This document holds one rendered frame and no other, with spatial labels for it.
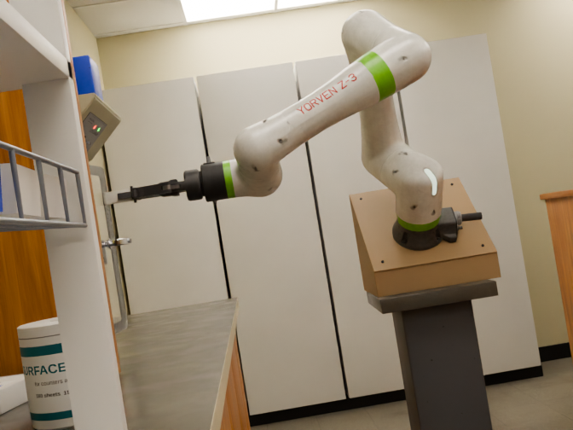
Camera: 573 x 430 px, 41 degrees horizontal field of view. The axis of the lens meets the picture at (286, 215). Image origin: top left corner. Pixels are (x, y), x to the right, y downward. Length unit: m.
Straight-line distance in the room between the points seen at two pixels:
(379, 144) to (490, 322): 2.94
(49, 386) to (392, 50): 1.10
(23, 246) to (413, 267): 1.09
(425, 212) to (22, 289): 1.09
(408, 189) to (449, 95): 2.89
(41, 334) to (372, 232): 1.33
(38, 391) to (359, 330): 3.75
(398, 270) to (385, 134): 0.38
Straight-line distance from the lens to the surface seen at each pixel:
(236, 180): 1.81
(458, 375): 2.22
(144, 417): 1.11
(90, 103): 1.64
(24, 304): 1.57
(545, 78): 5.64
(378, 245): 2.22
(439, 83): 4.93
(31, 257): 1.56
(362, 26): 1.94
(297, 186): 4.71
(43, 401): 1.15
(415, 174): 2.07
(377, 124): 2.11
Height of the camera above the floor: 1.17
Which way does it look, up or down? 1 degrees up
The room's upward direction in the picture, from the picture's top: 9 degrees counter-clockwise
